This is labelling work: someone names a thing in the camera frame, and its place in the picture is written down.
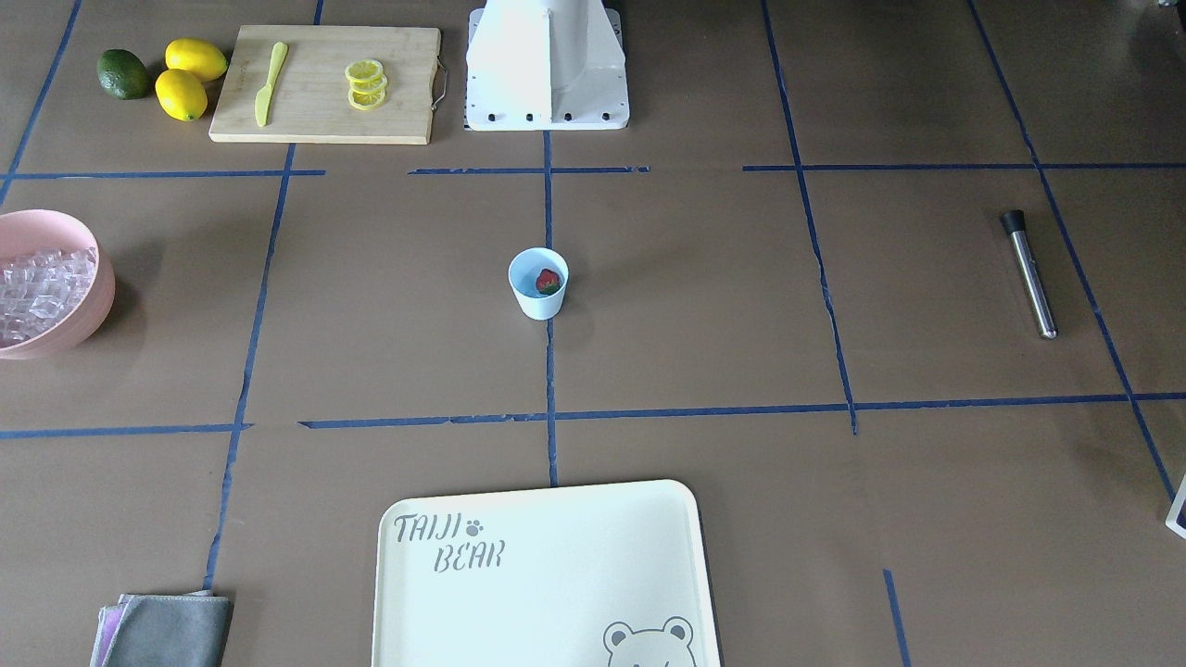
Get red strawberry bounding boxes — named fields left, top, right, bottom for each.
left=534, top=269, right=563, bottom=298

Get light blue cup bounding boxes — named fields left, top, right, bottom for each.
left=506, top=246, right=569, bottom=320

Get steel muddler rod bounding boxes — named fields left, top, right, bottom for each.
left=1000, top=208, right=1058, bottom=339

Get pink bowl of ice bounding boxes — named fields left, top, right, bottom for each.
left=1, top=208, right=115, bottom=360

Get cream bear tray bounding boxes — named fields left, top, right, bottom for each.
left=370, top=479, right=723, bottom=666

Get lemon slices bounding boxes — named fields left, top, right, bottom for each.
left=344, top=58, right=388, bottom=112

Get yellow knife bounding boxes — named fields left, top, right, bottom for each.
left=254, top=42, right=289, bottom=128

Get wooden cutting board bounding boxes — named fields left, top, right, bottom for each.
left=208, top=25, right=442, bottom=146

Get avocado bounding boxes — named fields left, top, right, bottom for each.
left=96, top=49, right=153, bottom=101

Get folded grey cloth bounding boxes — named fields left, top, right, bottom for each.
left=90, top=590, right=232, bottom=666

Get white camera pole base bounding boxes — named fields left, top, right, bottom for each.
left=463, top=1, right=631, bottom=132

